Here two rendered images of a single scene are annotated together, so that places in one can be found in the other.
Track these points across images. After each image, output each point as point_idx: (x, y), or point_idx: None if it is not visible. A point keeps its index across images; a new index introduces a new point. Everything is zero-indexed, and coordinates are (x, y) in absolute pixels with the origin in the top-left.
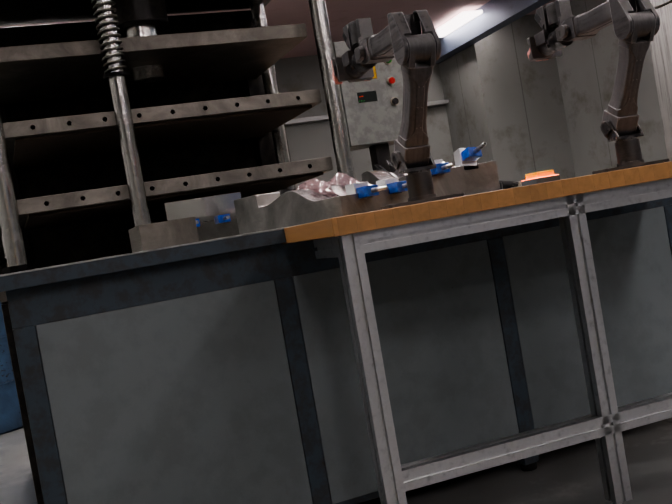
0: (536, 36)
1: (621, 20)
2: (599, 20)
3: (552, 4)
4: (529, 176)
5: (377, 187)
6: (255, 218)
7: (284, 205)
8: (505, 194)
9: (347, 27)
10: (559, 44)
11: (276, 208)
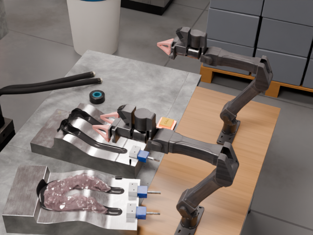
0: (177, 47)
1: (263, 82)
2: (239, 67)
3: (199, 37)
4: (163, 126)
5: (152, 213)
6: (31, 227)
7: (71, 225)
8: (243, 221)
9: (131, 114)
10: (196, 58)
11: (60, 226)
